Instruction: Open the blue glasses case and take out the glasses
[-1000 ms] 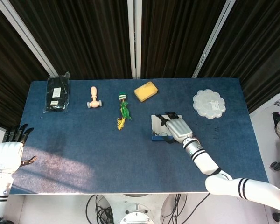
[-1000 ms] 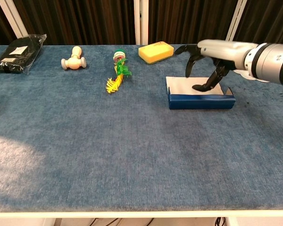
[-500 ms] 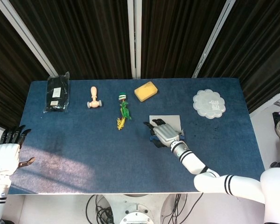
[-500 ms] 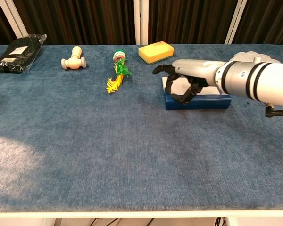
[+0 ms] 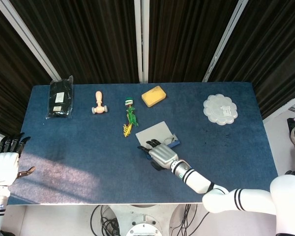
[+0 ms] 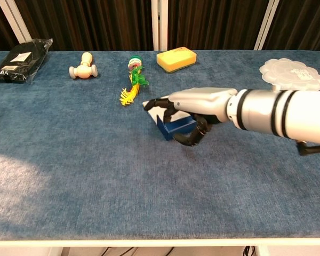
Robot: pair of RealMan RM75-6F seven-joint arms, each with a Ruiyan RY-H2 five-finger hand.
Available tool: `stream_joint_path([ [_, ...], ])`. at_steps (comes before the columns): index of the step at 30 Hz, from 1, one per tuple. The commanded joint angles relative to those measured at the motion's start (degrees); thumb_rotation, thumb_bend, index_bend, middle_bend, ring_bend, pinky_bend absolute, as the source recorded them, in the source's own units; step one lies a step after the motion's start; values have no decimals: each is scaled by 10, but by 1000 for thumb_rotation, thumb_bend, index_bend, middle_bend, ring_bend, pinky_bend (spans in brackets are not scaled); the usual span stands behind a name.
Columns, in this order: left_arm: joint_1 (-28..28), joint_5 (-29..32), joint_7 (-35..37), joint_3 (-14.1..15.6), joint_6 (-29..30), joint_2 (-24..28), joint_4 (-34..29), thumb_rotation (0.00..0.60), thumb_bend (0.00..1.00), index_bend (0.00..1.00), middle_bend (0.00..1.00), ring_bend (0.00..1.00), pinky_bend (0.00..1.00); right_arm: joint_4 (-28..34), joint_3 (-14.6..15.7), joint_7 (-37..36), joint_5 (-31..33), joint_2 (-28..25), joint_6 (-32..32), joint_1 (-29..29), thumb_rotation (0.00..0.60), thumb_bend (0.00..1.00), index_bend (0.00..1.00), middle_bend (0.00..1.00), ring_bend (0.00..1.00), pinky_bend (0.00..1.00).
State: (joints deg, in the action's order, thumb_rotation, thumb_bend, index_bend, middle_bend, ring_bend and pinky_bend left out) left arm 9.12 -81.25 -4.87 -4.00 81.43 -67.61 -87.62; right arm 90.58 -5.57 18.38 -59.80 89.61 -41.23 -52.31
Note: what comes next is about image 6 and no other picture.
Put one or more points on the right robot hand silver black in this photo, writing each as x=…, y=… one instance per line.
x=202, y=102

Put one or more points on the blue glasses case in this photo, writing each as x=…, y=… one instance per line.
x=176, y=128

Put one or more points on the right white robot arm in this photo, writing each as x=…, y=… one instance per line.
x=282, y=112

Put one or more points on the clear flower-shaped plastic box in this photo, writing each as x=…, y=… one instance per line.
x=290, y=73

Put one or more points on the yellow sponge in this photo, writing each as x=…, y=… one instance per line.
x=176, y=60

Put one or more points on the green yellow feather toy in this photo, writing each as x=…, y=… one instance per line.
x=134, y=80

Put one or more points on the blue carpet table cover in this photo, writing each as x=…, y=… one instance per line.
x=96, y=160

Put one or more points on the wooden roller massager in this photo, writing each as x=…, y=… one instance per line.
x=83, y=70

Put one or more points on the black pleated curtain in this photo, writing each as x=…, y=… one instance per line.
x=96, y=24

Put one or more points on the black garment in plastic bag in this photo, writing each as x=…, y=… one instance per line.
x=16, y=66

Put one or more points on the white frame post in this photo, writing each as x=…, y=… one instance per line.
x=14, y=21
x=159, y=24
x=266, y=24

